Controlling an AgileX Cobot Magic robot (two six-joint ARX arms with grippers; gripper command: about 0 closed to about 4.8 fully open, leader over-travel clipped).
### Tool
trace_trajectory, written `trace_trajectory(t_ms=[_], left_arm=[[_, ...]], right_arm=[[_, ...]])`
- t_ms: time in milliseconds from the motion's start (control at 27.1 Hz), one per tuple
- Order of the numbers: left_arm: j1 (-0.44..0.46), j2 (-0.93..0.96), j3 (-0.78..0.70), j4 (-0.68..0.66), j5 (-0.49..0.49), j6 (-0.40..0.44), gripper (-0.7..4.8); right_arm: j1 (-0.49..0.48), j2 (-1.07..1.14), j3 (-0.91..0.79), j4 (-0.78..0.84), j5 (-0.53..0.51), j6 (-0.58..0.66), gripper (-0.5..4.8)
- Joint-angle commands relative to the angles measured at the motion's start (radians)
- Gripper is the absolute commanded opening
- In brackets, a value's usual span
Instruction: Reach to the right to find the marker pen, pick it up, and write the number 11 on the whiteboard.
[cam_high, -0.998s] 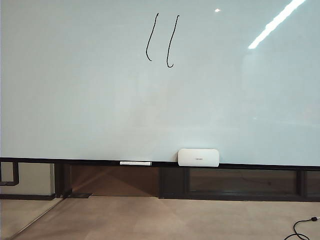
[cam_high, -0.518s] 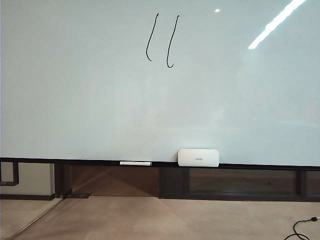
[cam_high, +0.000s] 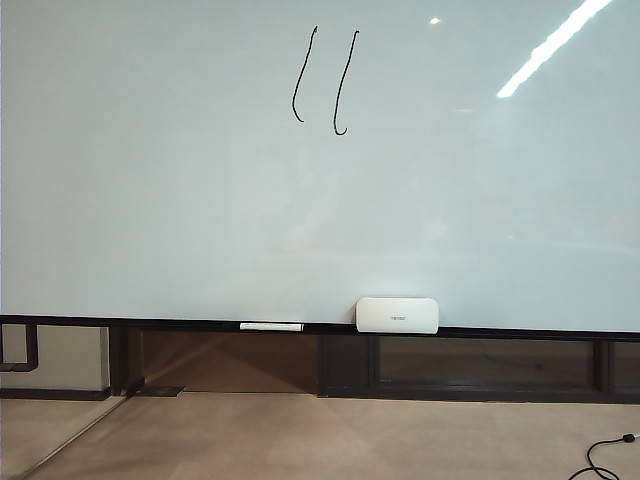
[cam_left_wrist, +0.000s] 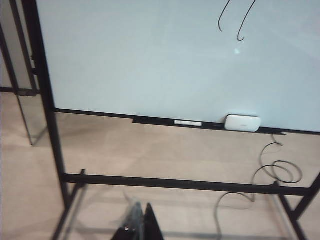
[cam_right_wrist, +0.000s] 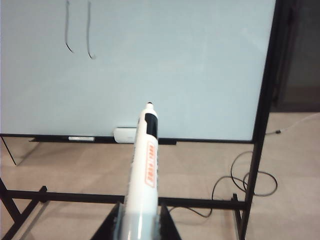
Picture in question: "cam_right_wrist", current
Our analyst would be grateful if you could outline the white marker with orange label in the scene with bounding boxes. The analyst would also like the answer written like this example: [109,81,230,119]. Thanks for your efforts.
[113,101,161,240]

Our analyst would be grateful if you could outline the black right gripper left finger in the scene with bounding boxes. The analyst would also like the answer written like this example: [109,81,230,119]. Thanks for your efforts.
[90,202,126,240]

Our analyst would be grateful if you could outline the black floor cable with plug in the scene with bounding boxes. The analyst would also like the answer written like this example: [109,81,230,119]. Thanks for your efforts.
[172,151,278,219]

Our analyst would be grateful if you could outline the white glass whiteboard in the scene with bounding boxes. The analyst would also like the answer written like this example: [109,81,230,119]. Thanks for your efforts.
[0,0,278,145]

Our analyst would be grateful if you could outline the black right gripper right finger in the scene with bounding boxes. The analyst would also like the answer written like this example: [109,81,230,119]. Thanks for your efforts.
[154,202,187,240]

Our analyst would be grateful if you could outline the white whiteboard eraser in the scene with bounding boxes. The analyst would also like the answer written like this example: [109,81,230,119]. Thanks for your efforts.
[112,126,138,144]

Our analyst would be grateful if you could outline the translucent grey floor cable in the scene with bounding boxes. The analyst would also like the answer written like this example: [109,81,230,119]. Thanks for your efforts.
[265,113,320,136]

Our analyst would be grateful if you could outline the black pen tray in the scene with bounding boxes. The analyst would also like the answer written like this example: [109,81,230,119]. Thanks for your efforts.
[28,136,177,146]

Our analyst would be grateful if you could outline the whiteboard on black stand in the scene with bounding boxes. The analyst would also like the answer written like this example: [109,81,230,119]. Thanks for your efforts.
[0,0,296,240]

